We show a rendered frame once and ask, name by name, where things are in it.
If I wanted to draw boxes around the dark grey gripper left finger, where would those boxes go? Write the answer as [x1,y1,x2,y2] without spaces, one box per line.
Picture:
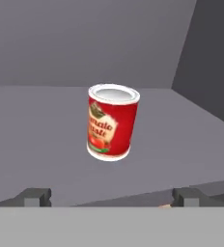
[0,187,52,208]

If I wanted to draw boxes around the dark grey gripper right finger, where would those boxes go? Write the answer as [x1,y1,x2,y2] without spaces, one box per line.
[172,187,224,208]

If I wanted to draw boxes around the red tomato paste can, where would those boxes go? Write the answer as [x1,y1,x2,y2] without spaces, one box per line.
[86,83,141,163]

